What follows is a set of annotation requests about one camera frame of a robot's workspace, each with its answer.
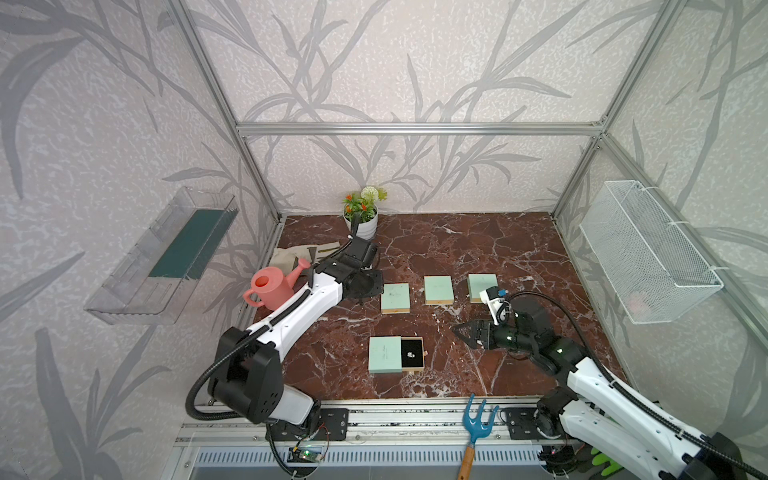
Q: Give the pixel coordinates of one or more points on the clear plastic wall shelf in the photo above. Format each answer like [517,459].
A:
[157,277]

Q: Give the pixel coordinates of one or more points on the blue hand rake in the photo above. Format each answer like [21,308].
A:
[477,429]

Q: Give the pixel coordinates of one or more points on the pink watering can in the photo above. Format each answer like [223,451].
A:
[270,288]

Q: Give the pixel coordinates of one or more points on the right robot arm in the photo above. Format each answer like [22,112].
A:
[591,404]

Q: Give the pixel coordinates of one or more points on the white wire mesh basket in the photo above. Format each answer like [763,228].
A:
[655,270]

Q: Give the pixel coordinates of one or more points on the beige gardening gloves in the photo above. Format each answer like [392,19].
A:
[286,259]

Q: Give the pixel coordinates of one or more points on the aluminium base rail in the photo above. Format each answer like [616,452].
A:
[397,432]

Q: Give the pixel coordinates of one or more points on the potted plant white pot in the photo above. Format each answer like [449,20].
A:
[361,212]

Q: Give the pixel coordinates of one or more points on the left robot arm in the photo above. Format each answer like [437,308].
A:
[245,379]

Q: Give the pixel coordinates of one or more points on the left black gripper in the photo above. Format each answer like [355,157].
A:
[378,286]

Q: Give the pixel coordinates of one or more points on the green work glove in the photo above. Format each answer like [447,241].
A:
[607,467]

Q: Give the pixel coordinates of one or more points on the mint drawer jewelry box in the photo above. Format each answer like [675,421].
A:
[438,290]

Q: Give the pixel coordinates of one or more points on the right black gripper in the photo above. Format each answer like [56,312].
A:
[476,328]

